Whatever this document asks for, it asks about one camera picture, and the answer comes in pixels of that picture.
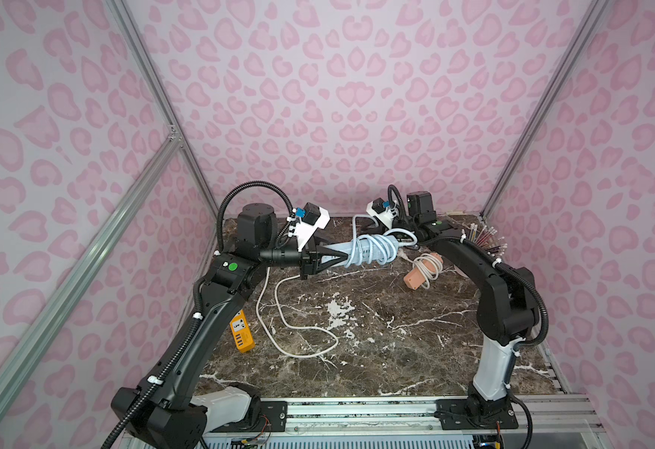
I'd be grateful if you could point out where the aluminium corner frame post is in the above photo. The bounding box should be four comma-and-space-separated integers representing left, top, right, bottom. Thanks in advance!
105, 0, 218, 216
480, 0, 613, 221

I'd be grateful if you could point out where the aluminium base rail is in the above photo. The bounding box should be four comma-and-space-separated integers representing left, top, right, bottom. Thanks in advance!
120, 394, 612, 448

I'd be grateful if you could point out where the white cord of yellow strip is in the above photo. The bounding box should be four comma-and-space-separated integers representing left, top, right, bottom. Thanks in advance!
255, 266, 341, 359

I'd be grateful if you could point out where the aluminium corner frame post right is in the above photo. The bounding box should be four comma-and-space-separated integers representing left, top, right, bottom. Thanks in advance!
480, 0, 613, 221

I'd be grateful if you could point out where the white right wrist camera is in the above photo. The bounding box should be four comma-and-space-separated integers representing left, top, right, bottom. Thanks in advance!
366, 198, 400, 230

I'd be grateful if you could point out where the pink power strip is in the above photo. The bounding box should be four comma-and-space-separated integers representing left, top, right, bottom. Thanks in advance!
403, 253, 444, 290

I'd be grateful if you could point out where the light blue power strip cord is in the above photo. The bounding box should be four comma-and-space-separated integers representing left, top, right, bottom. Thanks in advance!
343, 212, 418, 269

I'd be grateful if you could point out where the bundle of pens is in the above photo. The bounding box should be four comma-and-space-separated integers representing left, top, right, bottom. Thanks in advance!
466, 224, 507, 257

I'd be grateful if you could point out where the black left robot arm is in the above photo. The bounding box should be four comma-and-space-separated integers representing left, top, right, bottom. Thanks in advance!
103, 181, 347, 448

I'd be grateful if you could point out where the light blue power strip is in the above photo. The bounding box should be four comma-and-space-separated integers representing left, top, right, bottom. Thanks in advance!
339, 235, 400, 268

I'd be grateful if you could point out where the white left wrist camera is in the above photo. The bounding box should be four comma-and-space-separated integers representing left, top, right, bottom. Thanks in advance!
288, 202, 330, 252

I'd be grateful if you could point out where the aluminium corner frame post left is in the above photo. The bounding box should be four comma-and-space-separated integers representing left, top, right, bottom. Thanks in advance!
105, 0, 218, 216

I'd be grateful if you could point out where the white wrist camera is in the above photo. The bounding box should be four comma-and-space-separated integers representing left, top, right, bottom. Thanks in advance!
366, 198, 400, 230
288, 202, 330, 252

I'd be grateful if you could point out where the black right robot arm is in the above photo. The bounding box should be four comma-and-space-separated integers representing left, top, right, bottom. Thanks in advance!
387, 184, 549, 409

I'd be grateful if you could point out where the aluminium diagonal frame bar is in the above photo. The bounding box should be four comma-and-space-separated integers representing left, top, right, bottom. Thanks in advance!
0, 136, 183, 423

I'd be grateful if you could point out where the yellow power strip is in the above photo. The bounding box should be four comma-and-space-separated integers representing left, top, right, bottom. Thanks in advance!
230, 310, 255, 354

